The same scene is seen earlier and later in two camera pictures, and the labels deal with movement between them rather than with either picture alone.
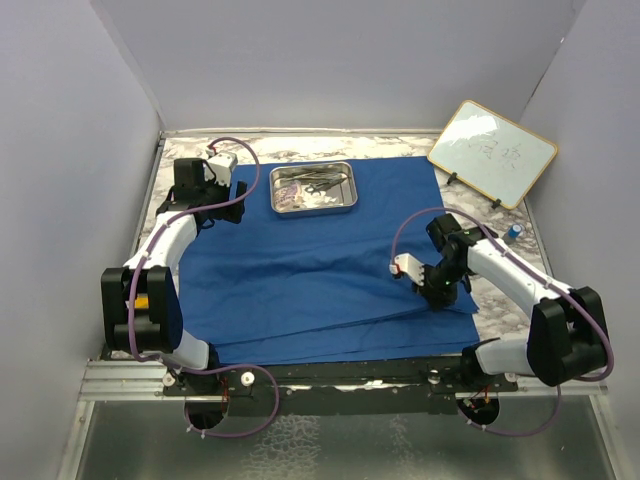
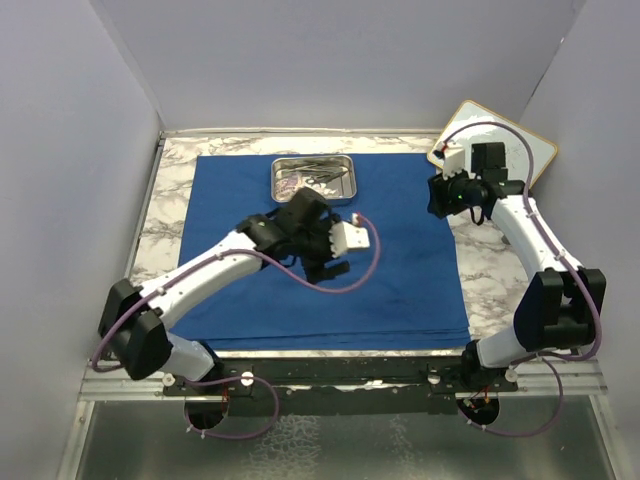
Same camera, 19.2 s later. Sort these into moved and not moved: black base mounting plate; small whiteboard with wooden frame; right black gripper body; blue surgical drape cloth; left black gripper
Moved: right black gripper body; blue surgical drape cloth; left black gripper
Not moved: black base mounting plate; small whiteboard with wooden frame
